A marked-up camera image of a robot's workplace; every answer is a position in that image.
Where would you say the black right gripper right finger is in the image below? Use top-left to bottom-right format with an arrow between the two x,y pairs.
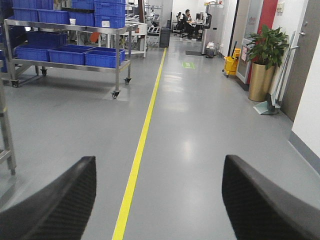
221,154 -> 320,240

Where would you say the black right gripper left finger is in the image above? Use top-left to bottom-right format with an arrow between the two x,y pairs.
0,156 -> 97,240

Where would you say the yellow floor tape line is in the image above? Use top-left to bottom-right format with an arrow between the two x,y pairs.
112,48 -> 168,240

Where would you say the yellow mop bucket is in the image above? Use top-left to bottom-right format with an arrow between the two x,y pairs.
222,41 -> 241,78

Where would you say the blue bin on cart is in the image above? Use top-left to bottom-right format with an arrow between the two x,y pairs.
48,44 -> 93,65
84,47 -> 117,68
15,44 -> 56,62

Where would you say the potted green plant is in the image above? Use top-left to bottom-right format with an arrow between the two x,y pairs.
247,24 -> 289,102

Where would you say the stainless steel wheeled cart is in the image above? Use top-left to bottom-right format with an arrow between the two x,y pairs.
4,19 -> 138,99

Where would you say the seated person in black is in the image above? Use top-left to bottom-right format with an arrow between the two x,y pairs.
181,9 -> 196,39

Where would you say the black trash bin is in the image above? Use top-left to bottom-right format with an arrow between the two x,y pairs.
159,27 -> 171,48

